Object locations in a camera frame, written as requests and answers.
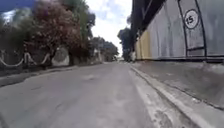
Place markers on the row of green trees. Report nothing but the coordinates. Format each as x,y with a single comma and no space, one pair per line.
100,46

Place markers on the dark tree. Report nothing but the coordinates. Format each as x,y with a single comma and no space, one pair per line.
126,41

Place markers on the grey asphalt road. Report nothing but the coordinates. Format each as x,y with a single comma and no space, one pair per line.
83,100

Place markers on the pale boulder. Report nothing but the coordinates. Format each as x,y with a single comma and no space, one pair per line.
60,57

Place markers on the reddish leafy tree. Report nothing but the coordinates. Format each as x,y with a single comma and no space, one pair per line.
55,25

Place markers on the pale concrete kerb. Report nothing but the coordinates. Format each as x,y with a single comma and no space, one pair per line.
173,100

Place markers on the grey concrete sidewalk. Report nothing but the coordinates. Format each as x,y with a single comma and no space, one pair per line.
190,80

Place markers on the grey painted wall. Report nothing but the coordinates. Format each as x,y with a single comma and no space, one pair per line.
173,33

